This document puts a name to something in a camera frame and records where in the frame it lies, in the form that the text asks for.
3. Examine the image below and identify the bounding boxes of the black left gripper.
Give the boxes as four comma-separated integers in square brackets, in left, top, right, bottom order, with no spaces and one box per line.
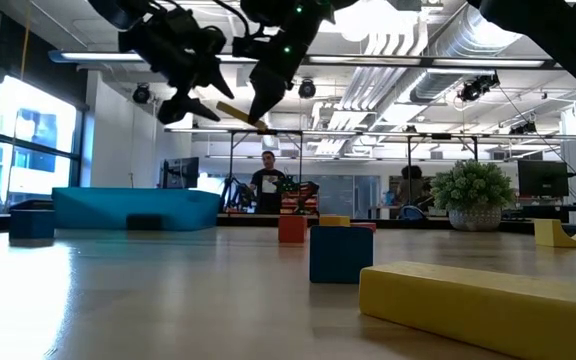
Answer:
[120,7,235,125]

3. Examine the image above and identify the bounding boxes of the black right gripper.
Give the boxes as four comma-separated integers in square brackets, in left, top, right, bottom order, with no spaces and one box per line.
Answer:
[232,0,359,125]

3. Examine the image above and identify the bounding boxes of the yellow long block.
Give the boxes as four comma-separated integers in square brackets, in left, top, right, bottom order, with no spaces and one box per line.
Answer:
[216,101,270,133]
[358,260,576,360]

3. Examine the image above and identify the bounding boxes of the blue cube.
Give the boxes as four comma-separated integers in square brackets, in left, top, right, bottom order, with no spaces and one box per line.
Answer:
[309,225,374,285]

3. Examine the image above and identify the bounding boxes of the yellow arch block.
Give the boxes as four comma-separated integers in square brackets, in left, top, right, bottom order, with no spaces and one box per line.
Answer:
[534,218,576,250]

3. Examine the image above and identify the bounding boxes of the black computer monitor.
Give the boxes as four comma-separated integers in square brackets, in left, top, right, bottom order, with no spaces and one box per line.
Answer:
[160,156,201,190]
[517,159,570,198]

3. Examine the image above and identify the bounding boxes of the person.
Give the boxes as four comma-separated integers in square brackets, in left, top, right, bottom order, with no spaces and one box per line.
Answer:
[397,164,427,206]
[250,150,288,215]

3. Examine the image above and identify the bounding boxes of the black overhead light bar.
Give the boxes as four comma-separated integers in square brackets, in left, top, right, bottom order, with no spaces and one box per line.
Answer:
[47,48,559,71]

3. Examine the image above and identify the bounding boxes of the red storage shelves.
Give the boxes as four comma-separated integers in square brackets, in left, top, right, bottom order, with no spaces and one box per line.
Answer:
[280,180,320,215]

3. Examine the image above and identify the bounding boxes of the blue plastic bin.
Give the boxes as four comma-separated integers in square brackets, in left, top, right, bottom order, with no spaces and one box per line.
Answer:
[51,187,222,233]

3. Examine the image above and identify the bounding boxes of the orange cube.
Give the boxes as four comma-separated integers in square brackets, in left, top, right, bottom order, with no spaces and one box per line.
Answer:
[278,214,308,245]

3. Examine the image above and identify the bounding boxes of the blue chair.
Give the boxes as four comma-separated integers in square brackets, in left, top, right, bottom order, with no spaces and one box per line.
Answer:
[400,204,427,221]

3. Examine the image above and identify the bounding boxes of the blue block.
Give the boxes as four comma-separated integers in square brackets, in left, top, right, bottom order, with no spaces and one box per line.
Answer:
[8,208,56,240]

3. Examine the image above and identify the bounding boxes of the green plant in white pot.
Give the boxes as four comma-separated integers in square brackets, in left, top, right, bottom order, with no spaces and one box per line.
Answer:
[429,158,517,233]

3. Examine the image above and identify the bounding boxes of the black ceiling spotlight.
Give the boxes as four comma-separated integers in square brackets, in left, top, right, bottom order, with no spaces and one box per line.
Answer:
[509,121,538,136]

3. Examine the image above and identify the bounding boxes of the round black overhead camera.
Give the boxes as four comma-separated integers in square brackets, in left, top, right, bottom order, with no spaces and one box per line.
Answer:
[297,78,318,100]
[132,83,152,105]

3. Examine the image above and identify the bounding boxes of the black station frame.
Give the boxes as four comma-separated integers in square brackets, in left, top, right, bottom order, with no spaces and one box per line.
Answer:
[227,128,305,215]
[406,132,480,174]

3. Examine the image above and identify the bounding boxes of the black overhead camera rig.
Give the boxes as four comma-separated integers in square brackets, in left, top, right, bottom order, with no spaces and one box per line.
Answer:
[456,73,501,104]

